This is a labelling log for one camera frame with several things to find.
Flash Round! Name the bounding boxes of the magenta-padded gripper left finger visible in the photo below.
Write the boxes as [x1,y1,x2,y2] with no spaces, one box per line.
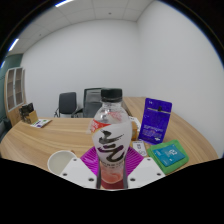
[59,146,102,190]

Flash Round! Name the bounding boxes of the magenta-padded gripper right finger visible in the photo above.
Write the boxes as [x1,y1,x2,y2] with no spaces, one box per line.
[123,146,166,190]

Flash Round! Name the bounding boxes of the clear drink bottle black cap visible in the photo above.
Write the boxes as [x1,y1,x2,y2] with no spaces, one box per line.
[88,87,134,191]

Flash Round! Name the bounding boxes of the white cup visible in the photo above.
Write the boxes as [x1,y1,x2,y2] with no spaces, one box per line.
[47,149,79,176]

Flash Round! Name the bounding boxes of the teal card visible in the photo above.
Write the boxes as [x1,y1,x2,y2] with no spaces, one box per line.
[153,143,186,167]

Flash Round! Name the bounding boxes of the green flat box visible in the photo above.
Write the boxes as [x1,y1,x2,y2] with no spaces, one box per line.
[146,139,190,175]

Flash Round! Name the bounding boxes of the purple standing pouch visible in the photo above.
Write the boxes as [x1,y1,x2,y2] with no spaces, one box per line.
[137,97,173,145]

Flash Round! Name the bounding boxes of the white and green leaflet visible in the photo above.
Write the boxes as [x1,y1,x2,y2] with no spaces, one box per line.
[30,118,53,129]

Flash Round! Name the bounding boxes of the black office chair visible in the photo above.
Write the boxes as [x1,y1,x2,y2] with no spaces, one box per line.
[53,91,81,119]

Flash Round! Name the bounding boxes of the grey mesh office chair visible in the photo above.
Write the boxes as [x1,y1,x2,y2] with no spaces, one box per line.
[78,87,105,119]

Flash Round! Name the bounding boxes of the wooden box with dark items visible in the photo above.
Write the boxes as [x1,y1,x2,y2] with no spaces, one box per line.
[18,102,39,125]

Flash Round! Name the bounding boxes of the wooden shelf unit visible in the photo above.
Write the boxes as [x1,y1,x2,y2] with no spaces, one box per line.
[3,66,28,126]

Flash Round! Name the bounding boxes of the ceiling light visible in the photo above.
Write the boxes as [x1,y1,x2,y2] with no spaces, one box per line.
[54,0,75,8]
[7,37,21,53]

